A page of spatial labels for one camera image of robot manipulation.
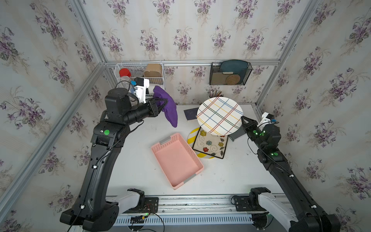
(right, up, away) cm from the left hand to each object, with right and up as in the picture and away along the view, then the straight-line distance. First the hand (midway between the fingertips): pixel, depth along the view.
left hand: (170, 102), depth 56 cm
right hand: (+36, -6, +18) cm, 41 cm away
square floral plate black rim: (+23, -24, +39) cm, 51 cm away
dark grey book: (+40, -18, +41) cm, 60 cm away
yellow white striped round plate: (+10, -22, +43) cm, 49 cm away
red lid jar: (-34, +24, +36) cm, 55 cm away
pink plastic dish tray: (+1, -33, +32) cm, 46 cm away
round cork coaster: (+38, +20, +41) cm, 60 cm away
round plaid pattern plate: (+25, -5, +22) cm, 34 cm away
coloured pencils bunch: (+28, +12, +52) cm, 60 cm away
